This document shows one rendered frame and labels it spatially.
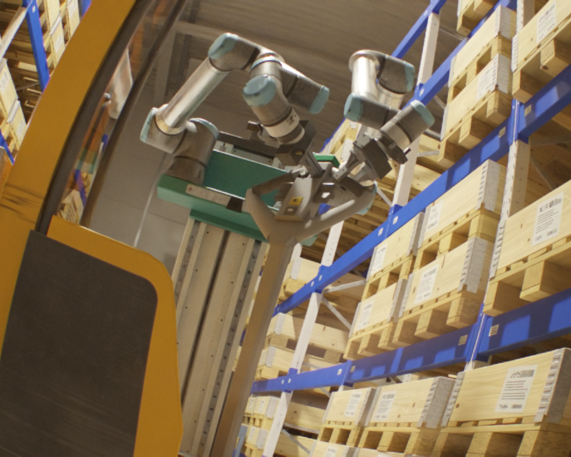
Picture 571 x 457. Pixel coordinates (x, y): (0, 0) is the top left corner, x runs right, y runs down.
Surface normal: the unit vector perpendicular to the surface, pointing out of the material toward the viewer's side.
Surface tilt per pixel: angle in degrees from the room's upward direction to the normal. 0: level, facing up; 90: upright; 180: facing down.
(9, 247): 90
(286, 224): 71
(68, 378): 90
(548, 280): 90
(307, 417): 90
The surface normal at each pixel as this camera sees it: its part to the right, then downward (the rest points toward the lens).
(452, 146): 0.20, -0.22
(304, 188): -0.46, -0.62
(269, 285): -0.55, -0.39
